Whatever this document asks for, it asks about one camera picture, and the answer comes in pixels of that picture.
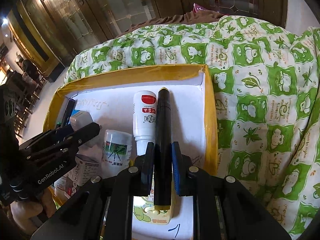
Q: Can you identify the yellow cardboard tray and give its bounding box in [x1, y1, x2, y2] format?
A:
[43, 64, 218, 240]

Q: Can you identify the thick black marker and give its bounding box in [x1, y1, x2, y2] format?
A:
[153, 87, 173, 212]

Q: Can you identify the person's left hand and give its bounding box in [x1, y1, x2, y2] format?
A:
[10, 190, 57, 224]

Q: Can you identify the wooden glass door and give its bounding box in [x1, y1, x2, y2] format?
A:
[15, 0, 155, 64]

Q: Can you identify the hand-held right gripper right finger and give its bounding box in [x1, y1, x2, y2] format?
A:
[171, 141, 293, 240]

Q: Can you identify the white bottle green label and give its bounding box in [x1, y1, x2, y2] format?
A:
[101, 129, 133, 173]

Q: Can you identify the green patterned blanket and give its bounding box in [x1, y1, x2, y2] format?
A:
[64, 15, 320, 235]

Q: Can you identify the yellow cartoon case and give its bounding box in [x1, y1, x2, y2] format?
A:
[132, 195, 173, 227]

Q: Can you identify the pink packet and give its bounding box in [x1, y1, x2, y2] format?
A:
[193, 3, 211, 13]

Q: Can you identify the dark marker pen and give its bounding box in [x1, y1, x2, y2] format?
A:
[59, 99, 76, 130]

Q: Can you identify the dark wooden chair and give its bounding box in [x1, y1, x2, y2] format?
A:
[5, 70, 40, 135]
[21, 59, 48, 88]

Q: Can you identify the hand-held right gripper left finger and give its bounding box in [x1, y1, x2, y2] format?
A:
[35, 142, 155, 240]

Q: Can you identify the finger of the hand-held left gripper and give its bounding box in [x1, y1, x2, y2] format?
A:
[42, 125, 75, 142]
[57, 122, 101, 153]

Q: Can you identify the dark blue small item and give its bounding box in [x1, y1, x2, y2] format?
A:
[65, 154, 101, 200]

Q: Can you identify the brown cloth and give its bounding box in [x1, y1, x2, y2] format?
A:
[117, 10, 223, 39]

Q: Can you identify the white charger adapter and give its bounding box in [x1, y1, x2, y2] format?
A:
[69, 111, 99, 148]

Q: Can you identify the white spray bottle red label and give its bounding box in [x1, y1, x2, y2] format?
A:
[132, 91, 158, 155]

